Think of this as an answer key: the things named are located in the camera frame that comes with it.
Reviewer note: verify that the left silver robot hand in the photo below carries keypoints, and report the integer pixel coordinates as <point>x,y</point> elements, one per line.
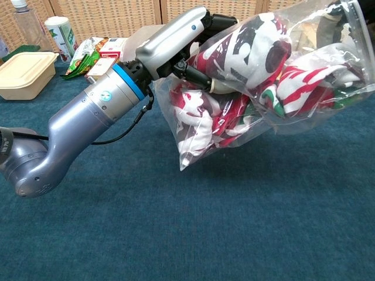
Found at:
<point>170,41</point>

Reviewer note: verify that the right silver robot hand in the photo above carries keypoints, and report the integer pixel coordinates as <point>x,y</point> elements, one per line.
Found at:
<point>369,17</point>

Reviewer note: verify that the red white patterned garment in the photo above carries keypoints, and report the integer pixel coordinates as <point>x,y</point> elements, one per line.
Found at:
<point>263,58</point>

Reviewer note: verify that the clear plastic zip bag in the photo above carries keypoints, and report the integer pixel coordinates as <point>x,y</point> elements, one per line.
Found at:
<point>307,117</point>

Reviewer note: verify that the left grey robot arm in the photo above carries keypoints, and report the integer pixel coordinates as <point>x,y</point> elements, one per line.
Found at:
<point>82,117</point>

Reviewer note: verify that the frosted plastic bag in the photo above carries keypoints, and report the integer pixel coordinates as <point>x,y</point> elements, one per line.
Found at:
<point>133,41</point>

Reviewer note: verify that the woven wicker folding screen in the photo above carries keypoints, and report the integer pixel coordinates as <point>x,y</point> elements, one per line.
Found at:
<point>111,14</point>

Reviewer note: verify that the red beige flat box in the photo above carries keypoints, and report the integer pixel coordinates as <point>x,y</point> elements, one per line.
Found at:
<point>99,68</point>

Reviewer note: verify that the green snack packet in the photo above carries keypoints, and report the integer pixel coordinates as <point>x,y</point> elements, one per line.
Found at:
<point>83,58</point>

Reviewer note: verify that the white green canister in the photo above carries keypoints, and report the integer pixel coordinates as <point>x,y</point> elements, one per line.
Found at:
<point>63,35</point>

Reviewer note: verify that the clear plastic water bottle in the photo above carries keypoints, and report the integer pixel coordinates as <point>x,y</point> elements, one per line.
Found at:
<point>27,26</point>

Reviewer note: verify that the beige lidded lunch box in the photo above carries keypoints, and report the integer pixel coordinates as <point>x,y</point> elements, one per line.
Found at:
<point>26,73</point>

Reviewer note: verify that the blue carpet table cover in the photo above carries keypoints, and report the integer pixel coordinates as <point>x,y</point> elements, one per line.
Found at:
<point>205,219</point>

